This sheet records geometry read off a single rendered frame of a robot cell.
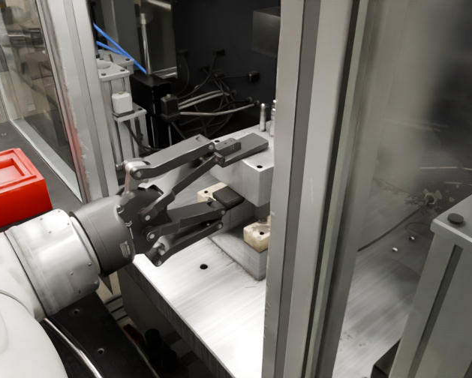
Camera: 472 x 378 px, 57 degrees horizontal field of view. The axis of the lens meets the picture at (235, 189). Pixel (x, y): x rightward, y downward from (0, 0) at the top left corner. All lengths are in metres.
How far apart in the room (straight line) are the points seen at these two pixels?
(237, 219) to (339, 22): 0.45
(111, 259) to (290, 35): 0.28
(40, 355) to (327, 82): 0.22
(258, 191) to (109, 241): 0.17
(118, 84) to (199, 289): 0.35
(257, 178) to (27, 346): 0.29
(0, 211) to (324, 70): 0.57
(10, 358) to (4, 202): 0.44
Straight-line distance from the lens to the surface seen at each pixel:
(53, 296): 0.43
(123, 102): 0.70
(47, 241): 0.42
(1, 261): 0.42
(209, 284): 0.55
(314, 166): 0.24
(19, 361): 0.28
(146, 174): 0.44
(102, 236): 0.43
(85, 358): 0.62
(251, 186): 0.50
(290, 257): 0.29
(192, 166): 0.48
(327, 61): 0.22
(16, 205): 0.71
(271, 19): 0.51
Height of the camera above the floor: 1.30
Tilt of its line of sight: 33 degrees down
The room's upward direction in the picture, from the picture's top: straight up
